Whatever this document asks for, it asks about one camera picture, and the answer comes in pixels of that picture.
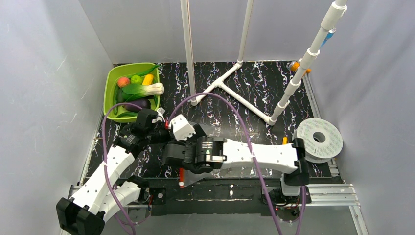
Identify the toy bok choy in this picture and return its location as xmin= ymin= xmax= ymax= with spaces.
xmin=122 ymin=83 xmax=164 ymax=101

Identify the clear zip bag orange zipper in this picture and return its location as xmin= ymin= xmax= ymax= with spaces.
xmin=180 ymin=122 xmax=227 ymax=187

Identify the orange clamp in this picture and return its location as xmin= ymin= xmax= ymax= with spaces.
xmin=287 ymin=61 xmax=312 ymax=74

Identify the white filament spool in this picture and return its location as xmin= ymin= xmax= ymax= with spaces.
xmin=293 ymin=118 xmax=343 ymax=164

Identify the toy peach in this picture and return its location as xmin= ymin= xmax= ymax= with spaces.
xmin=117 ymin=77 xmax=131 ymax=88

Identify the green plastic basin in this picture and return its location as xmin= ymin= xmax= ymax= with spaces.
xmin=103 ymin=62 xmax=155 ymax=123

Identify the aluminium rail frame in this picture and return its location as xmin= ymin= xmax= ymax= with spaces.
xmin=60 ymin=72 xmax=369 ymax=235

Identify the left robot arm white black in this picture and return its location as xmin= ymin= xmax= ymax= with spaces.
xmin=56 ymin=109 xmax=170 ymax=235

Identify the black marble pattern mat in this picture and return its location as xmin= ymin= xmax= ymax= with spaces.
xmin=85 ymin=61 xmax=333 ymax=179

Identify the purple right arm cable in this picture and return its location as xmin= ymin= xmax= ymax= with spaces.
xmin=165 ymin=92 xmax=308 ymax=235

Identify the toy green cucumber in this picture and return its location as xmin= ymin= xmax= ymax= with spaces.
xmin=113 ymin=85 xmax=119 ymax=116

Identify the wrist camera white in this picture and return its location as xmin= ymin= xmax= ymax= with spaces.
xmin=168 ymin=114 xmax=196 ymax=141
xmin=152 ymin=107 xmax=165 ymax=123

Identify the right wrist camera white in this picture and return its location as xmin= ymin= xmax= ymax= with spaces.
xmin=168 ymin=114 xmax=196 ymax=141

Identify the white PVC pipe frame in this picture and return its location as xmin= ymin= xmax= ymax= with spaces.
xmin=180 ymin=0 xmax=348 ymax=126

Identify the toy yellow corn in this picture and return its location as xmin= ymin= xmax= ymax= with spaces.
xmin=142 ymin=74 xmax=154 ymax=86

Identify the toy green lime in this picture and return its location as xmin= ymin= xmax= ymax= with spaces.
xmin=130 ymin=75 xmax=143 ymax=85

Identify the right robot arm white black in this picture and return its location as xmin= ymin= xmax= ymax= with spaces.
xmin=162 ymin=136 xmax=310 ymax=196

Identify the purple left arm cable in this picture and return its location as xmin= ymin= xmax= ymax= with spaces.
xmin=101 ymin=102 xmax=153 ymax=235

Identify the toy purple eggplant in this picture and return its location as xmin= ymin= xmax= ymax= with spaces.
xmin=124 ymin=98 xmax=151 ymax=113

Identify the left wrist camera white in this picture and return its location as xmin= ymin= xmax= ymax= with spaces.
xmin=152 ymin=107 xmax=165 ymax=123

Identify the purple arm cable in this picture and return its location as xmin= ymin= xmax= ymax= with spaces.
xmin=101 ymin=102 xmax=153 ymax=235
xmin=165 ymin=92 xmax=308 ymax=235

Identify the toy green chili pepper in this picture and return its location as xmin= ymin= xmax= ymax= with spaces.
xmin=127 ymin=65 xmax=161 ymax=79

